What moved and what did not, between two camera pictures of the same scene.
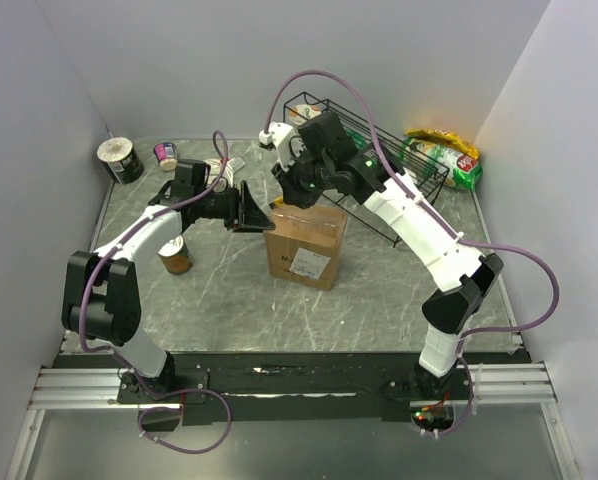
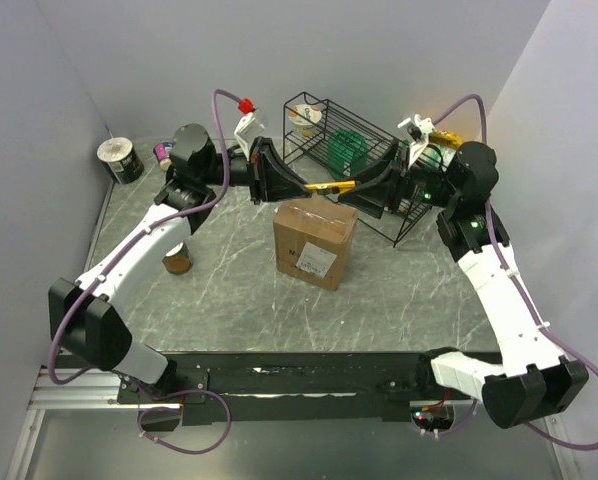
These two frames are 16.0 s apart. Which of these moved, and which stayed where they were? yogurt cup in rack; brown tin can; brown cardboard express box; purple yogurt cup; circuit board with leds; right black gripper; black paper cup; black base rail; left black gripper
Moved: left black gripper; brown cardboard express box; right black gripper
Stayed: brown tin can; circuit board with leds; black paper cup; yogurt cup in rack; black base rail; purple yogurt cup
